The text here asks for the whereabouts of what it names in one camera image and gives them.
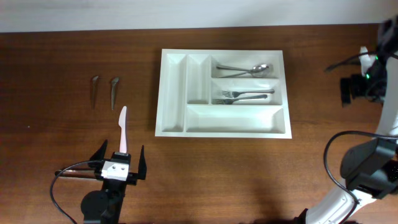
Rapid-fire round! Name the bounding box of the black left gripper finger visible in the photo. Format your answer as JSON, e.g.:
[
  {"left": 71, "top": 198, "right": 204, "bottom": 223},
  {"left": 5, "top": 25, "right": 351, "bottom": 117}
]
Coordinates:
[
  {"left": 90, "top": 139, "right": 108, "bottom": 161},
  {"left": 137, "top": 145, "right": 147, "bottom": 180}
]

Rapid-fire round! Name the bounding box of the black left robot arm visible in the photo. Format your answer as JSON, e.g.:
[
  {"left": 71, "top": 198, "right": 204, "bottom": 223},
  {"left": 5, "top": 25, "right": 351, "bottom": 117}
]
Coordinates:
[{"left": 80, "top": 141, "right": 147, "bottom": 224}]

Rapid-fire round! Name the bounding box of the metal fork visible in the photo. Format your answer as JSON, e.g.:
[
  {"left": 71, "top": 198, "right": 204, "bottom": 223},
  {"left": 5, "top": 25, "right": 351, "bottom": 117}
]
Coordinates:
[
  {"left": 220, "top": 89, "right": 275, "bottom": 98},
  {"left": 211, "top": 95, "right": 268, "bottom": 105}
]

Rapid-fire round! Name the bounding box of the dark metal rod utensil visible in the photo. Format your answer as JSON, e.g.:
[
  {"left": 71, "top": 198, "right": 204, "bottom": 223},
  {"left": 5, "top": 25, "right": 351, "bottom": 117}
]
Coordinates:
[{"left": 60, "top": 169, "right": 96, "bottom": 179}]

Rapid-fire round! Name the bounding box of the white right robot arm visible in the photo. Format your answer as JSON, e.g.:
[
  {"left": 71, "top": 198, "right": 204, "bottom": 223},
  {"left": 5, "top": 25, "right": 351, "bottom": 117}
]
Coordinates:
[{"left": 293, "top": 17, "right": 397, "bottom": 224}]

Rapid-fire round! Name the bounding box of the right dark metal knife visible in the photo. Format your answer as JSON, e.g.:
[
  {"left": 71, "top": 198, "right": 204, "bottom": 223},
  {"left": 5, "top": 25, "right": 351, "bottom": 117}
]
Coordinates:
[{"left": 111, "top": 77, "right": 119, "bottom": 110}]

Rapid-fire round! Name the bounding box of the metal spoon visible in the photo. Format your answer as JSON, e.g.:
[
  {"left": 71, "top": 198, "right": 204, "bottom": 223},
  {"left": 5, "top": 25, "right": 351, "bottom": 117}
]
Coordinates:
[
  {"left": 216, "top": 63, "right": 272, "bottom": 72},
  {"left": 221, "top": 67, "right": 272, "bottom": 78}
]

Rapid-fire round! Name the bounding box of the left dark metal knife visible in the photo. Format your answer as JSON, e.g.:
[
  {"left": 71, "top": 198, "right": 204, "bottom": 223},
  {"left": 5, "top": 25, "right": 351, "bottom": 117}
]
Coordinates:
[{"left": 90, "top": 75, "right": 99, "bottom": 109}]

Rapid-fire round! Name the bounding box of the dark metal knife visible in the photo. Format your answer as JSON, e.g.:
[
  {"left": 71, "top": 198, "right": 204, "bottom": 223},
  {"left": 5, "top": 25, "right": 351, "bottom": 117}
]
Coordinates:
[
  {"left": 111, "top": 77, "right": 119, "bottom": 110},
  {"left": 90, "top": 75, "right": 99, "bottom": 109}
]

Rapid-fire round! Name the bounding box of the white plastic cutlery tray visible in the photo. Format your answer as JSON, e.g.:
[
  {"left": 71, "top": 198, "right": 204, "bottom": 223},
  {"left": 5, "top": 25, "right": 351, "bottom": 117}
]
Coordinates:
[{"left": 155, "top": 49, "right": 292, "bottom": 139}]

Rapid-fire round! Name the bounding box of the white plastic knife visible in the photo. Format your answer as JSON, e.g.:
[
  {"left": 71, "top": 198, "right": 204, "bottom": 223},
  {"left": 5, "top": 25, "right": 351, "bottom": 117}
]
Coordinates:
[{"left": 118, "top": 106, "right": 127, "bottom": 153}]

